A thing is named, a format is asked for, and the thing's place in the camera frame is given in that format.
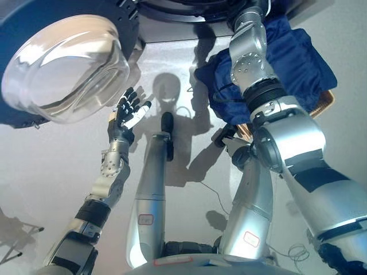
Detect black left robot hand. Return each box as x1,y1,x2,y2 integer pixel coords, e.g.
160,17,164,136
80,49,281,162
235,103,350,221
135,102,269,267
107,87,152,144

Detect dark grey washing machine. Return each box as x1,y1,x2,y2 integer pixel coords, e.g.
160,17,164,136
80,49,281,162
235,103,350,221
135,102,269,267
114,0,296,44

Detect brown wicker basket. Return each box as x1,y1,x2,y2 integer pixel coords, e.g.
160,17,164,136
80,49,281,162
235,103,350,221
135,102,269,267
235,89,336,139

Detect black left robot foot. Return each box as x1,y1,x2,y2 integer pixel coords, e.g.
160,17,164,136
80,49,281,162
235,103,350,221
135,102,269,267
159,112,175,162

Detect black robot foot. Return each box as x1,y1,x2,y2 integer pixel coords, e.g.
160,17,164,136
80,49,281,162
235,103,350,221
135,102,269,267
211,124,239,148
159,112,175,162

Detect silver left robot leg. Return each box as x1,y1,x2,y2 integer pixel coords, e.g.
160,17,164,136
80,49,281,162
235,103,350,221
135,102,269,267
125,133,176,268

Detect silver robot leg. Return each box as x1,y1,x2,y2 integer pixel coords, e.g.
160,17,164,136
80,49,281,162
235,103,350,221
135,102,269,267
220,143,276,260
125,133,176,268

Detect clear glass bowl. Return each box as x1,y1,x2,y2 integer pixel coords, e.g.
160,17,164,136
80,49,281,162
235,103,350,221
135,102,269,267
0,0,142,130

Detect black right robot foot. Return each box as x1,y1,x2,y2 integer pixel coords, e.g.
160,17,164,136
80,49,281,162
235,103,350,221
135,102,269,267
211,124,239,148

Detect silver right robot leg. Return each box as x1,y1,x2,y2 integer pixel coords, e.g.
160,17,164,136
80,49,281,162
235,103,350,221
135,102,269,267
220,143,276,260

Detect grey folding stand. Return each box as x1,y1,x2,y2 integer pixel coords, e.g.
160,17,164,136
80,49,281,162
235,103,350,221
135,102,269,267
0,207,45,266

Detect grey robot torso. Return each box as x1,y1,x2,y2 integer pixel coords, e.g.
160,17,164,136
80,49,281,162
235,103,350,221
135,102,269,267
123,251,276,275

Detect navy blue garment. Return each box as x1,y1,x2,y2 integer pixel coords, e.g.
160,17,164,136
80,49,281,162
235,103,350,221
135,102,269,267
194,14,338,125

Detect thin grey floor cable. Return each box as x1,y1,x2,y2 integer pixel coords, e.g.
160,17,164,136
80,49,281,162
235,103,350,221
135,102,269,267
197,179,311,266

